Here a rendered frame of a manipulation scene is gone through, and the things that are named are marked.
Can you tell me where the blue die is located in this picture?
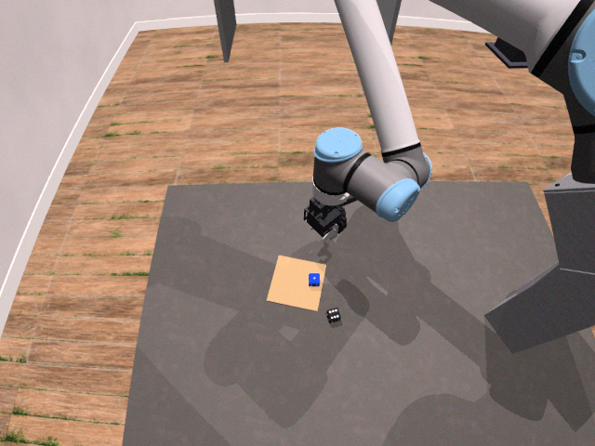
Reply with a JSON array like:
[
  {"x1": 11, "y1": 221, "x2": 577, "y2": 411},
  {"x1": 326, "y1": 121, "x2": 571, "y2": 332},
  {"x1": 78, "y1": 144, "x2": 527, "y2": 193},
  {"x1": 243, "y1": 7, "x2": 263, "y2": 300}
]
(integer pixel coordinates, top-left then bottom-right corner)
[{"x1": 309, "y1": 273, "x2": 320, "y2": 287}]

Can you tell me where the black die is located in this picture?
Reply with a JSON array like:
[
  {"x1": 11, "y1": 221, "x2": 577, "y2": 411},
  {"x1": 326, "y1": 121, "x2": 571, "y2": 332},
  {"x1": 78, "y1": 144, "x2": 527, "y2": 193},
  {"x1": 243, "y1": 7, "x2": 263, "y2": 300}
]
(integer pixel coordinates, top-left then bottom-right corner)
[{"x1": 326, "y1": 308, "x2": 341, "y2": 323}]

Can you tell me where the tan flat mat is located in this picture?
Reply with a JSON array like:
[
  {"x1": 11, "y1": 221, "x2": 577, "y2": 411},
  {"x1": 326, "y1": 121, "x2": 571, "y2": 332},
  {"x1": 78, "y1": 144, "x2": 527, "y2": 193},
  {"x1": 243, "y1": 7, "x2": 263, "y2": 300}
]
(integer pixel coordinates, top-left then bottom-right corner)
[{"x1": 267, "y1": 256, "x2": 326, "y2": 311}]

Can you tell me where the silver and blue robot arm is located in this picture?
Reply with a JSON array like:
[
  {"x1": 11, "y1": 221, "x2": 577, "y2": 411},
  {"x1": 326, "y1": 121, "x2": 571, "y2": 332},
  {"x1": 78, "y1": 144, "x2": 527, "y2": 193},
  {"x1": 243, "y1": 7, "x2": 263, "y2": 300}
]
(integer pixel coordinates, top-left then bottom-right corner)
[{"x1": 311, "y1": 0, "x2": 595, "y2": 222}]

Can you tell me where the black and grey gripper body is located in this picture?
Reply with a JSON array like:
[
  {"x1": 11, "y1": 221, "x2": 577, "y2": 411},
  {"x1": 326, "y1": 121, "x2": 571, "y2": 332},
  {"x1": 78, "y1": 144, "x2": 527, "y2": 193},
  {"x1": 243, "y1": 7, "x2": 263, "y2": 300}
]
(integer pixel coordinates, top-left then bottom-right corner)
[{"x1": 304, "y1": 196, "x2": 346, "y2": 238}]

